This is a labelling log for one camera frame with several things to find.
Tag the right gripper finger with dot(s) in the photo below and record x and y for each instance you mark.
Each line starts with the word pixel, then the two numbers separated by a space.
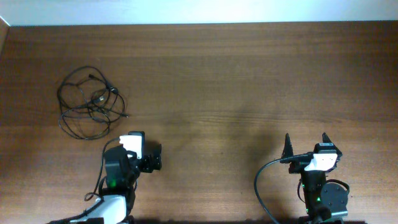
pixel 325 138
pixel 288 149

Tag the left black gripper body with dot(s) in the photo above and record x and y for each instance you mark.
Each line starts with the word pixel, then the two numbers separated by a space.
pixel 145 164

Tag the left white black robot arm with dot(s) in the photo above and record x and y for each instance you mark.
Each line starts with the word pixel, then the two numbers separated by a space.
pixel 116 192

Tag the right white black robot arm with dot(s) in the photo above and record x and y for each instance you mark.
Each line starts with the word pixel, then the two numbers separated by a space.
pixel 325 200

